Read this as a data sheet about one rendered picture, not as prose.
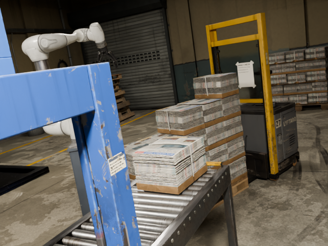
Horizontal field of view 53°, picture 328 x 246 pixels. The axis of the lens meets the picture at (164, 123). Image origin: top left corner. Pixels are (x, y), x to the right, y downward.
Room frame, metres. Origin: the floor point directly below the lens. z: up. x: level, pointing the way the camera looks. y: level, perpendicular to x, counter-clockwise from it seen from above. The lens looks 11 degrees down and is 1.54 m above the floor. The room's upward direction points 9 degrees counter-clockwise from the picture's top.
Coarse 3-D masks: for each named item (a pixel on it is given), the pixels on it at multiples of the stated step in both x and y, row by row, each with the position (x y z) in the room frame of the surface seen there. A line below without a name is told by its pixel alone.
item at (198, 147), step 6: (162, 138) 2.09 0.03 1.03; (168, 138) 2.06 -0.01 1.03; (174, 138) 2.04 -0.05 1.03; (180, 138) 2.02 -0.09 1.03; (186, 138) 2.00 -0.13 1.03; (192, 138) 1.98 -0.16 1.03; (198, 138) 1.97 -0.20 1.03; (192, 144) 1.86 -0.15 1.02; (198, 144) 1.93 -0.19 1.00; (204, 144) 1.98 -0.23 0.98; (198, 150) 1.92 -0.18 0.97; (204, 150) 1.98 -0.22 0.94; (198, 156) 1.91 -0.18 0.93; (204, 156) 1.98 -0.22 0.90; (198, 162) 1.91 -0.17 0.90; (204, 162) 1.97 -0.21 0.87; (198, 168) 1.90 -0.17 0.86
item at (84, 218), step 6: (84, 216) 1.60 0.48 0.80; (90, 216) 1.59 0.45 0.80; (78, 222) 1.54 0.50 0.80; (84, 222) 1.54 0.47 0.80; (66, 228) 1.50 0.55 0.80; (72, 228) 1.49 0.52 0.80; (78, 228) 1.50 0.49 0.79; (60, 234) 1.45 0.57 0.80; (66, 234) 1.44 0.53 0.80; (54, 240) 1.40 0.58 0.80; (60, 240) 1.40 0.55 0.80
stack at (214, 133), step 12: (192, 132) 2.99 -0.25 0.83; (204, 132) 3.07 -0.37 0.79; (216, 132) 3.19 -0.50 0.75; (132, 144) 2.87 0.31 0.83; (144, 144) 2.81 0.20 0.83; (132, 156) 2.54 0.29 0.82; (216, 156) 3.16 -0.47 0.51; (132, 168) 2.56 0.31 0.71; (132, 180) 2.59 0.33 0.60; (216, 204) 3.11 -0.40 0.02
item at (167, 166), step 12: (144, 156) 1.79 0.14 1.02; (156, 156) 1.74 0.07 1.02; (168, 156) 1.70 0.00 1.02; (180, 156) 1.74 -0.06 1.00; (144, 168) 1.80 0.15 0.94; (156, 168) 1.76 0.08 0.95; (168, 168) 1.71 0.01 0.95; (180, 168) 1.73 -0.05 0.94; (144, 180) 1.82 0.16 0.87; (156, 180) 1.77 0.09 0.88; (168, 180) 1.72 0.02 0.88; (180, 180) 1.72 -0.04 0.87
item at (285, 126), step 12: (240, 108) 4.03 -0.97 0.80; (252, 108) 3.90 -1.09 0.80; (276, 108) 3.70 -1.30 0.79; (288, 108) 3.84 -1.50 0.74; (252, 120) 3.82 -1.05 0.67; (264, 120) 3.70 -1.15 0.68; (276, 120) 3.63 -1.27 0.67; (288, 120) 3.80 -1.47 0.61; (252, 132) 3.83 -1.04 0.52; (264, 132) 3.71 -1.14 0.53; (276, 132) 3.61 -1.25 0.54; (288, 132) 3.79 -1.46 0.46; (252, 144) 3.85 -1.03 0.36; (264, 144) 3.72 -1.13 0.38; (276, 144) 3.61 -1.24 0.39; (288, 144) 3.77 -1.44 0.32; (288, 156) 3.78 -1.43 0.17
